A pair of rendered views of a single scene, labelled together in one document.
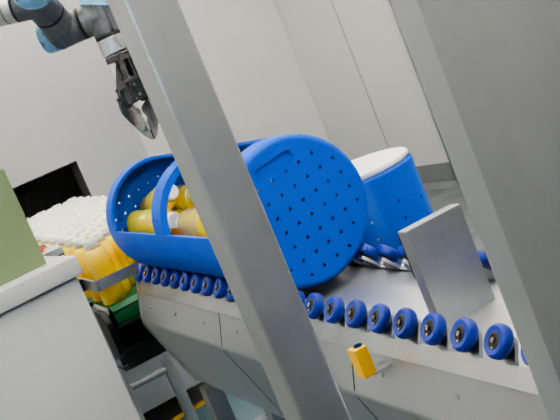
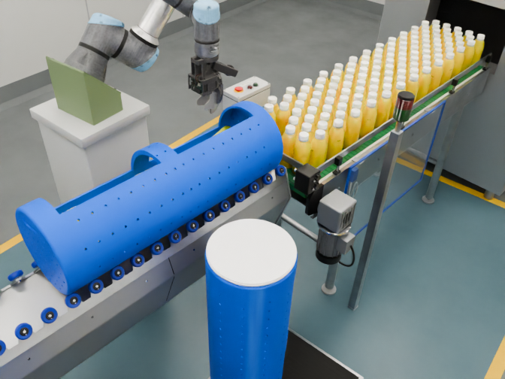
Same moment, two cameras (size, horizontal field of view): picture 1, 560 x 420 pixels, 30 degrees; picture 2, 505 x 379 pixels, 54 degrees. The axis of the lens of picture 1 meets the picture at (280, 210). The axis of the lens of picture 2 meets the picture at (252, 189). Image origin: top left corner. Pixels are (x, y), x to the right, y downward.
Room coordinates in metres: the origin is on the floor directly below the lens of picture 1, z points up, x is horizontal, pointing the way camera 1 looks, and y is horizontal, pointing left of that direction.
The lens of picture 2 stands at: (2.01, -1.16, 2.15)
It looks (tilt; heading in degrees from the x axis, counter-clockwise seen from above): 40 degrees down; 65
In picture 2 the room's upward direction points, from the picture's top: 2 degrees clockwise
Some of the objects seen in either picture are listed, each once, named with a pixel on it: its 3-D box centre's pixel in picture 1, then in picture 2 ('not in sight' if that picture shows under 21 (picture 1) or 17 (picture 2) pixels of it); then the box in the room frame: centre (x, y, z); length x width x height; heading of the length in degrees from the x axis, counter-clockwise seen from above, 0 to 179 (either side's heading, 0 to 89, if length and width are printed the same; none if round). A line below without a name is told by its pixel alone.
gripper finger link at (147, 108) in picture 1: (154, 117); (210, 104); (2.48, 0.19, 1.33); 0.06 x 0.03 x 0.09; 22
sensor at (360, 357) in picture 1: (377, 352); not in sight; (1.49, -0.05, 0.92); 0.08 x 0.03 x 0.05; 112
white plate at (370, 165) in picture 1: (352, 171); (251, 250); (2.46, -0.20, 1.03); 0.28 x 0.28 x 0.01
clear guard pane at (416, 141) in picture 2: not in sight; (391, 174); (3.41, 0.29, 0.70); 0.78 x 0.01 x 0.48; 22
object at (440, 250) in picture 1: (443, 265); not in sight; (1.49, -0.19, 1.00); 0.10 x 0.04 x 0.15; 112
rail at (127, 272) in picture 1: (164, 253); (274, 151); (2.80, 0.33, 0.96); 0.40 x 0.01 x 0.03; 112
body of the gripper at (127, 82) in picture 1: (130, 77); (205, 72); (2.47, 0.20, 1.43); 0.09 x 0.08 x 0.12; 22
